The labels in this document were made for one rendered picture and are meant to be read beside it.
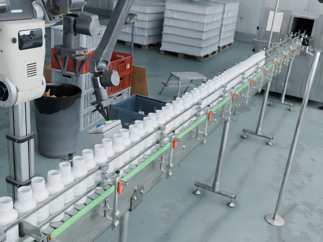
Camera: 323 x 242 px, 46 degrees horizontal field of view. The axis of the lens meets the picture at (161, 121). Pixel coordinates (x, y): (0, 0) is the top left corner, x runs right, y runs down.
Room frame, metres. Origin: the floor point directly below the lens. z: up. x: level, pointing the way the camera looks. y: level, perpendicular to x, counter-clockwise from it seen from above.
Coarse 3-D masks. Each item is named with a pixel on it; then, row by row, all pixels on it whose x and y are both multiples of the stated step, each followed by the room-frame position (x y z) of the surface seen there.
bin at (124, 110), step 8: (136, 96) 2.49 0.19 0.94; (120, 104) 2.31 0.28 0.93; (128, 104) 2.41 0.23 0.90; (136, 104) 2.49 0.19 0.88; (144, 104) 2.46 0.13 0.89; (152, 104) 2.43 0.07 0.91; (160, 104) 2.41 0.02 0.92; (112, 112) 2.21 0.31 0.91; (120, 112) 2.19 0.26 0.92; (128, 112) 2.16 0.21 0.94; (136, 112) 2.14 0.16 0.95; (144, 112) 2.46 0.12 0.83; (152, 112) 2.43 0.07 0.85; (112, 120) 2.21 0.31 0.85; (128, 120) 2.16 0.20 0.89; (136, 120) 2.14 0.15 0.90; (128, 128) 2.16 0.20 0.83
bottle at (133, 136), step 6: (132, 126) 1.43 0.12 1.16; (132, 132) 1.40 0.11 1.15; (132, 138) 1.39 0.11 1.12; (138, 138) 1.40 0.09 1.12; (132, 144) 1.38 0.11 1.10; (138, 144) 1.40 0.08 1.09; (132, 150) 1.38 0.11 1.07; (138, 150) 1.41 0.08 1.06; (132, 156) 1.39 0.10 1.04; (132, 162) 1.39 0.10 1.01
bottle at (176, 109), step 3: (174, 102) 1.80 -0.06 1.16; (177, 102) 1.80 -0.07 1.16; (174, 105) 1.77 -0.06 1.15; (177, 105) 1.77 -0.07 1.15; (174, 108) 1.77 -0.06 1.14; (177, 108) 1.77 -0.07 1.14; (174, 111) 1.76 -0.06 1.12; (177, 111) 1.76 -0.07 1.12; (180, 111) 1.78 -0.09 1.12; (174, 114) 1.76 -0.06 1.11; (177, 114) 1.76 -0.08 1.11; (174, 120) 1.76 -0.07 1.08; (177, 120) 1.76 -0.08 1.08; (174, 123) 1.76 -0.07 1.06; (177, 123) 1.76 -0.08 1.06; (174, 126) 1.76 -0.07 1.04; (177, 129) 1.77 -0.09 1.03; (177, 132) 1.77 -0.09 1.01
